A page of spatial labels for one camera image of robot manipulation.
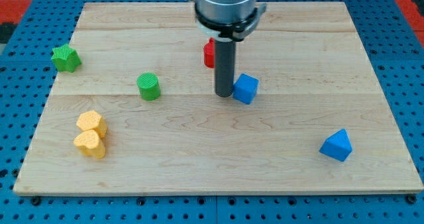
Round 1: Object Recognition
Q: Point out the yellow heart block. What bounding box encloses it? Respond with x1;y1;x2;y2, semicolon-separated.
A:
74;130;106;159

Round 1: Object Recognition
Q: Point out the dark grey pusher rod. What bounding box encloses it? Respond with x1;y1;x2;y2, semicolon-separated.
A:
214;40;236;97

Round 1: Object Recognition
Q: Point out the light wooden board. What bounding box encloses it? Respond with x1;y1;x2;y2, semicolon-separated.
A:
13;2;423;197

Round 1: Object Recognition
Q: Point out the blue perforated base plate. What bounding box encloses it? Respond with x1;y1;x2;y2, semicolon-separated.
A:
1;0;423;223

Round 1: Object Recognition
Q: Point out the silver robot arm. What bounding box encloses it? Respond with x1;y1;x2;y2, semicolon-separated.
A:
194;0;267;42

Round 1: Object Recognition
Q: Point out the yellow pentagon block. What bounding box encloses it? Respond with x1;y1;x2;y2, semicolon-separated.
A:
76;110;107;139

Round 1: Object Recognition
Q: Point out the green star block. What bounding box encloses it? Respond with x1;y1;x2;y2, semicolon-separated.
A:
51;44;82;72

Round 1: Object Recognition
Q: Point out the red block behind rod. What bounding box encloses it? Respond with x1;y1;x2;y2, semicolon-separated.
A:
203;38;215;68

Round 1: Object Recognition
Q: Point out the green cylinder block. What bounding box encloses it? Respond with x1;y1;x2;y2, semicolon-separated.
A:
136;72;161;101

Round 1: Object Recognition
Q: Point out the blue triangular prism block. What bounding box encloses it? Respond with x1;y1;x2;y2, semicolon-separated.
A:
319;129;353;162

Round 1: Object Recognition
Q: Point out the blue cube block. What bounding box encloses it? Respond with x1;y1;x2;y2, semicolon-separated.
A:
233;74;259;105

